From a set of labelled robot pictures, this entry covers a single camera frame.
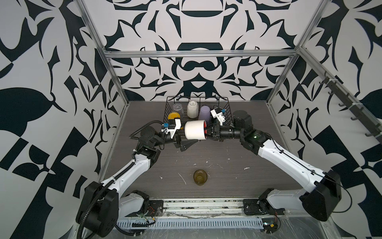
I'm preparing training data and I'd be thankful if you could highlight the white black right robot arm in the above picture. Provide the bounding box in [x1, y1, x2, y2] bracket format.
[205, 108, 345, 222]

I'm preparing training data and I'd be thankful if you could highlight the white mug red inside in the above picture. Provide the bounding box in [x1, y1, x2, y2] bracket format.
[184, 120, 207, 140]

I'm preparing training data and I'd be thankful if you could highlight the lilac cup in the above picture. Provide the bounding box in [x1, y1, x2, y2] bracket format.
[199, 105, 211, 124]

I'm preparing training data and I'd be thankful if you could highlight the yellow mug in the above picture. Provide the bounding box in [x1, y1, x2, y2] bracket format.
[168, 112, 181, 120]

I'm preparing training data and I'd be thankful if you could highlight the white slotted cable duct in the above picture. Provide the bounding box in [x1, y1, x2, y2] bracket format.
[117, 218, 264, 230]

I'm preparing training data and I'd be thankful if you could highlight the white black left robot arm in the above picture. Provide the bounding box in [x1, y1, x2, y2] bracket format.
[76, 118, 206, 239]

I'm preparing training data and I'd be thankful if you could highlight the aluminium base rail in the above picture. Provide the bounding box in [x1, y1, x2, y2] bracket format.
[143, 198, 309, 218]

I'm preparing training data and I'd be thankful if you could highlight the clear glass cup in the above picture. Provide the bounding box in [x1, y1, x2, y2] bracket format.
[173, 103, 184, 118]

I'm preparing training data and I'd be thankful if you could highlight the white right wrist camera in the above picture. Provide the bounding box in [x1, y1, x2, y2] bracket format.
[210, 107, 226, 126]

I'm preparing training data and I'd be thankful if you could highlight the grey wall hook rail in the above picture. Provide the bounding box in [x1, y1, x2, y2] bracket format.
[320, 71, 382, 144]

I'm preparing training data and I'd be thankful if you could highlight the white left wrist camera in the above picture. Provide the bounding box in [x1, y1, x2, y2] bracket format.
[161, 118, 182, 139]

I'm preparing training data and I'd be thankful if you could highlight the cream white cup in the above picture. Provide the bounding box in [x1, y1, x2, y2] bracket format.
[187, 101, 199, 119]

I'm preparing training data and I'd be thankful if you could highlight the olive glass cup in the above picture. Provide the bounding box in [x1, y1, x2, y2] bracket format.
[193, 169, 208, 186]

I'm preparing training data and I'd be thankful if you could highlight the black wire dish rack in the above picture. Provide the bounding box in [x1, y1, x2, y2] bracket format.
[163, 95, 233, 140]

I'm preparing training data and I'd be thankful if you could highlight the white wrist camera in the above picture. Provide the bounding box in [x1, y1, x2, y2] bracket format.
[210, 107, 226, 126]
[161, 118, 182, 139]

